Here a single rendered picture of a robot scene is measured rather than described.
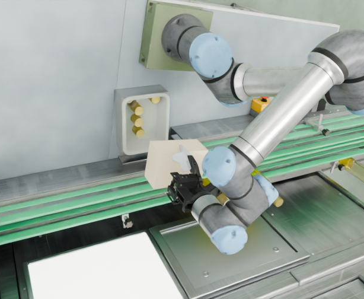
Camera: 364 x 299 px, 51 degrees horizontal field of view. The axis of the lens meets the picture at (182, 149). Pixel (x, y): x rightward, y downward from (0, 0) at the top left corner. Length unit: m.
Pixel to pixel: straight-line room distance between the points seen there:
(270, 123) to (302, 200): 0.97
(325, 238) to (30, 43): 1.24
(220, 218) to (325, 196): 0.98
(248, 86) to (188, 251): 0.59
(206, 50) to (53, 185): 0.67
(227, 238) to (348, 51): 0.47
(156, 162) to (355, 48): 0.58
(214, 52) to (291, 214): 0.82
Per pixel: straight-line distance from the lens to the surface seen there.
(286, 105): 0.83
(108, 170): 1.41
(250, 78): 1.15
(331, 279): 1.43
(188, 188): 1.03
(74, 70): 1.31
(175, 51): 1.24
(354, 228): 1.70
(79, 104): 1.36
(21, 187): 1.38
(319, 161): 1.82
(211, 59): 1.12
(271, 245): 1.44
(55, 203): 1.32
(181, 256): 1.34
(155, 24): 1.27
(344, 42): 0.89
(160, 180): 1.13
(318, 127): 1.67
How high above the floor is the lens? 1.97
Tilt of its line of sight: 50 degrees down
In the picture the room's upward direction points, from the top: 137 degrees clockwise
